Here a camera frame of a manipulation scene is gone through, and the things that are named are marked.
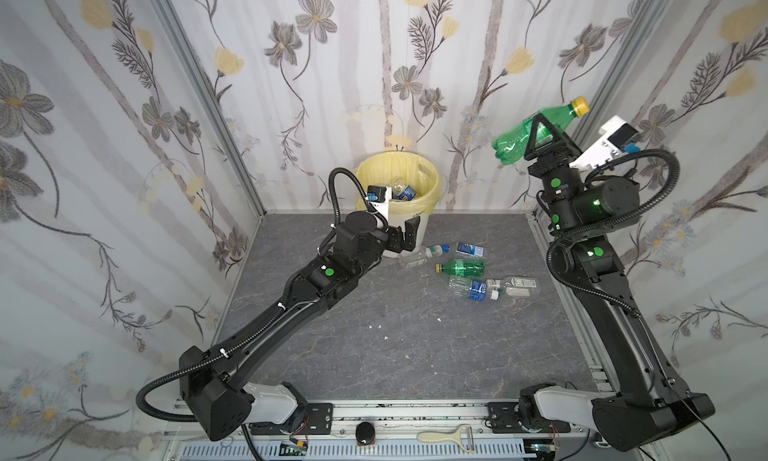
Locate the Pepsi label clear bottle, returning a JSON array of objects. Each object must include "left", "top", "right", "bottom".
[{"left": 397, "top": 185, "right": 417, "bottom": 201}]

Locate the yellow bin liner bag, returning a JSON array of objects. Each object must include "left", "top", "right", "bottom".
[{"left": 355, "top": 151, "right": 442, "bottom": 216}]

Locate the green soda bottle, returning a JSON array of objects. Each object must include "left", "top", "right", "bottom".
[
  {"left": 435, "top": 258, "right": 485, "bottom": 278},
  {"left": 492, "top": 96, "right": 590, "bottom": 165}
]

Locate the small blue label bottle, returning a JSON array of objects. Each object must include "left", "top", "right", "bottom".
[{"left": 455, "top": 242, "right": 485, "bottom": 258}]

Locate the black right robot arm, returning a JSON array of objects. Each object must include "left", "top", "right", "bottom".
[{"left": 519, "top": 113, "right": 715, "bottom": 452}]

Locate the black round knob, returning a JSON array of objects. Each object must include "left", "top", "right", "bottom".
[{"left": 355, "top": 421, "right": 376, "bottom": 446}]

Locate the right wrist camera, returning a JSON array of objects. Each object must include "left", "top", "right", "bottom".
[{"left": 569, "top": 115, "right": 639, "bottom": 172}]

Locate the clear bottle blue label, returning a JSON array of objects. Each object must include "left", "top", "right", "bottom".
[{"left": 448, "top": 276, "right": 500, "bottom": 302}]

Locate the beige vegetable peeler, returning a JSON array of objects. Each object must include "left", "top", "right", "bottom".
[{"left": 416, "top": 424, "right": 475, "bottom": 454}]

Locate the clear bottle white cap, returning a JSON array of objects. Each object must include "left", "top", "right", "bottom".
[{"left": 399, "top": 243, "right": 451, "bottom": 269}]

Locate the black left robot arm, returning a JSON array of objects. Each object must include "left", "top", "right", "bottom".
[{"left": 135, "top": 167, "right": 421, "bottom": 441}]

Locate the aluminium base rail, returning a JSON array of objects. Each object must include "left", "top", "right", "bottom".
[{"left": 162, "top": 399, "right": 670, "bottom": 460}]

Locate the white plastic waste bin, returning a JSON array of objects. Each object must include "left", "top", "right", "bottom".
[{"left": 383, "top": 209, "right": 429, "bottom": 258}]

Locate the white green label bottle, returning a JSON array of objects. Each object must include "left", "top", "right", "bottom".
[{"left": 486, "top": 276, "right": 539, "bottom": 299}]

